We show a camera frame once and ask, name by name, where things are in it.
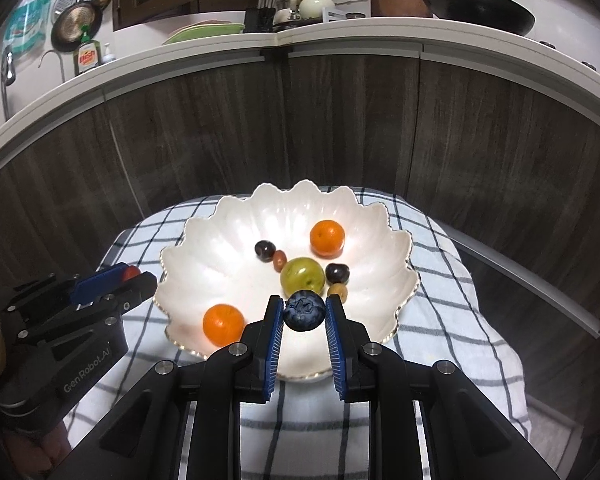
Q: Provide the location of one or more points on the green plum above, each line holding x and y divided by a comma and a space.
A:
302, 275

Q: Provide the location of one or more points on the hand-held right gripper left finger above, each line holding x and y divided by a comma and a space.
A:
275, 350

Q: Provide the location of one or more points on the white plastic holder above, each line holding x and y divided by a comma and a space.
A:
337, 14

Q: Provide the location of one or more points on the brown lidded glass jar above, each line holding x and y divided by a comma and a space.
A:
355, 16

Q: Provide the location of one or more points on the chrome kitchen faucet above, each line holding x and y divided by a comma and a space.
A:
5, 90

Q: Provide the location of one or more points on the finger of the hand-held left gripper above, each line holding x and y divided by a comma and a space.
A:
137, 287
100, 280

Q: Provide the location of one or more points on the white ceramic cup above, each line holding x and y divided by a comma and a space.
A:
289, 7

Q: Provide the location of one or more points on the grey metal rail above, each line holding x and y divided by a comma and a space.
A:
525, 285

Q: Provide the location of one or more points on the wood grain counter cabinet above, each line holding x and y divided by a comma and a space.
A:
480, 160

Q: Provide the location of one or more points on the orange mandarin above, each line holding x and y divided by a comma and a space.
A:
223, 324
327, 238

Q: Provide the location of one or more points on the red cherry tomato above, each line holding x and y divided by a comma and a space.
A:
131, 274
279, 259

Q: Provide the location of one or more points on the small curved chrome tap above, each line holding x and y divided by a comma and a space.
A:
60, 62

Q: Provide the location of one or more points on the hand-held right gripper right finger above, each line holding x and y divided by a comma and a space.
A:
335, 350

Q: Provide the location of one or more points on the hanging copper frying pan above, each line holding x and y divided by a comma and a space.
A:
75, 27

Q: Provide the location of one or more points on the small brown longan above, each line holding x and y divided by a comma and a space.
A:
338, 292

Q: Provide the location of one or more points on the blue checkered white cloth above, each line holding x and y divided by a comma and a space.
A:
455, 320

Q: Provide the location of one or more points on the green plastic basin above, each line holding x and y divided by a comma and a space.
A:
205, 33

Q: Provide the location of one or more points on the person's left hand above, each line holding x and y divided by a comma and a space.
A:
50, 447

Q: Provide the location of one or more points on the teal plastic packet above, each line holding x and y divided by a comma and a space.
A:
27, 22

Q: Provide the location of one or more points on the green dish soap bottle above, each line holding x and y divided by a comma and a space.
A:
87, 57

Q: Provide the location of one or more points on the black knife block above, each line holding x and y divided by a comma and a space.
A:
260, 17

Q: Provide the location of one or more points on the cream ceramic teapot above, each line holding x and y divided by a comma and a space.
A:
316, 5

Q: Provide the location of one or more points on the blueberry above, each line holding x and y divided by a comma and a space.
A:
305, 311

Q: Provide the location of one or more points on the white scalloped ceramic bowl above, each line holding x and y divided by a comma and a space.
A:
240, 240

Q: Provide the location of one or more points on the blue soap dispenser bottle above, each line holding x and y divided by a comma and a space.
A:
107, 56

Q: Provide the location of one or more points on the dark purple grape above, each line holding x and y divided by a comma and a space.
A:
264, 250
337, 273

